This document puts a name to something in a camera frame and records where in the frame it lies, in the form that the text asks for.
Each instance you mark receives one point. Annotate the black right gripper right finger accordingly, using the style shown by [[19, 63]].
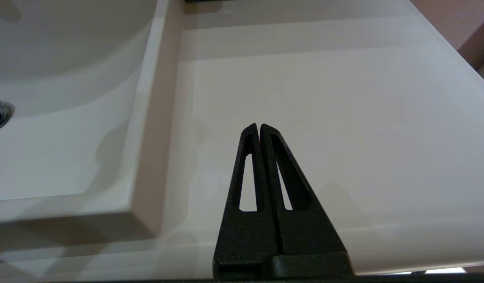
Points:
[[308, 236]]

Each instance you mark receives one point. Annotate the white ceramic sink basin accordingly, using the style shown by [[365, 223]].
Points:
[[69, 118]]

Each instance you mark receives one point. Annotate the small blue holder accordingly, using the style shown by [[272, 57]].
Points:
[[210, 1]]

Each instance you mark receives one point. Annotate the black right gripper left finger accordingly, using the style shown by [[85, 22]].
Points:
[[245, 239]]

